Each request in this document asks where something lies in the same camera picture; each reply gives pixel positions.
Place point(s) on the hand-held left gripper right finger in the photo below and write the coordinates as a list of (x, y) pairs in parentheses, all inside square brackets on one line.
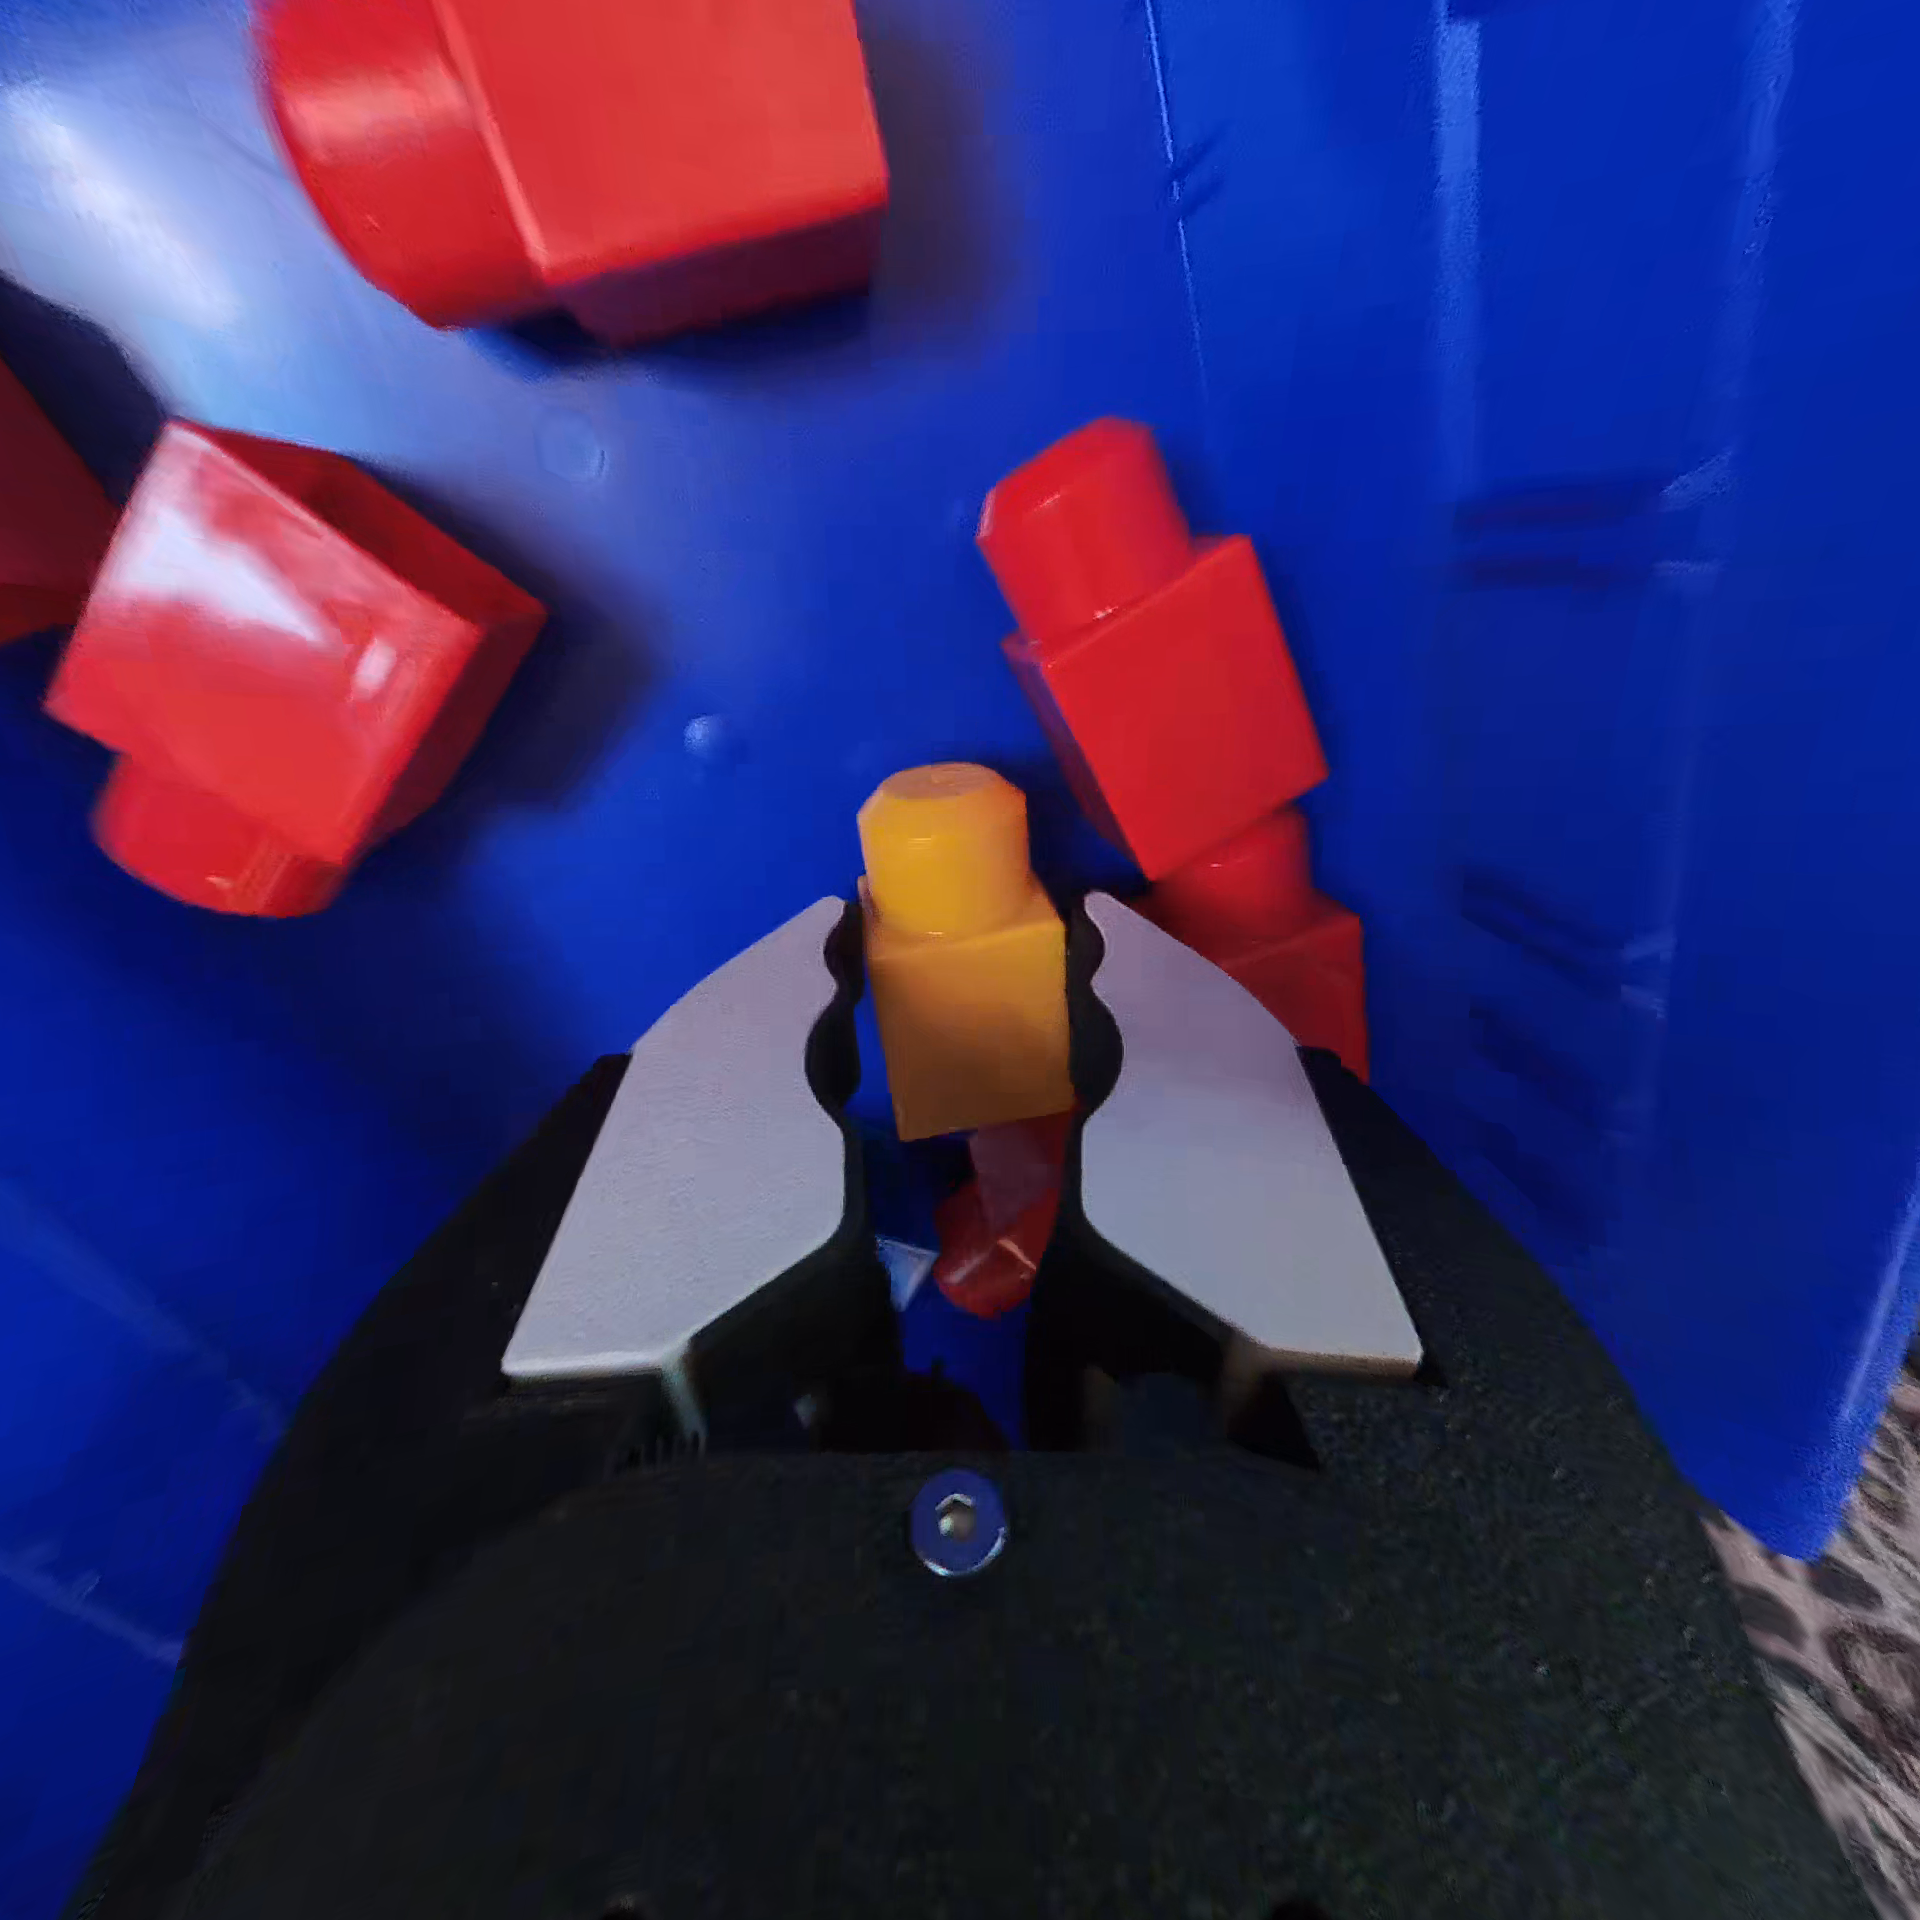
[(1244, 1185)]

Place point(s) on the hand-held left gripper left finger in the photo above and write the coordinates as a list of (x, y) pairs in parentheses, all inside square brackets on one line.
[(675, 1185)]

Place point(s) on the yellow mega block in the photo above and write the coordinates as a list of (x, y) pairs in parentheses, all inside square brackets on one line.
[(969, 1004)]

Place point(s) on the blue plastic bin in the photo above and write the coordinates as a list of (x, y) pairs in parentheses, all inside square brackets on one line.
[(750, 524)]

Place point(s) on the red mega block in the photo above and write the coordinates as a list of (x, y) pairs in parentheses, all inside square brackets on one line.
[(270, 661), (38, 524), (1290, 960), (1171, 705), (998, 1231), (675, 134)]

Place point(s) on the person's leopard print clothing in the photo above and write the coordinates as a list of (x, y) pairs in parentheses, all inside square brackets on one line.
[(1845, 1681)]

